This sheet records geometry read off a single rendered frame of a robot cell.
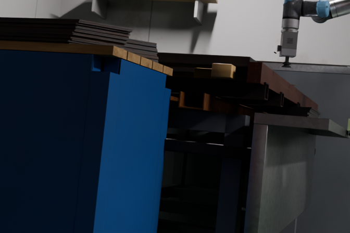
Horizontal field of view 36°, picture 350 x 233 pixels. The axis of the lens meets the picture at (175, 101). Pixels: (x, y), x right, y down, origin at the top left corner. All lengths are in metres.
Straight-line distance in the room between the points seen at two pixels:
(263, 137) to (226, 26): 4.48
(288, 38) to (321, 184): 1.06
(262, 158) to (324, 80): 1.71
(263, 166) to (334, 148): 1.66
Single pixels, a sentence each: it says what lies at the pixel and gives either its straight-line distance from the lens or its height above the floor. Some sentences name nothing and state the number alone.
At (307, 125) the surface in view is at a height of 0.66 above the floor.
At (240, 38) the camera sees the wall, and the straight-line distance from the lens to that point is 5.91.
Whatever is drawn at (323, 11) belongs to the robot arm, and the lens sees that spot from 2.40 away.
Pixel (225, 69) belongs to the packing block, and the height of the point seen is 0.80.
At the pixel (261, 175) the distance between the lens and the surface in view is 1.51.
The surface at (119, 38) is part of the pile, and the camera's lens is 1.36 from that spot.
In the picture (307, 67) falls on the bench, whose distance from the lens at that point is 3.20.
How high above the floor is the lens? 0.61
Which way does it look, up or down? 3 degrees up
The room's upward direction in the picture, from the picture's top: 6 degrees clockwise
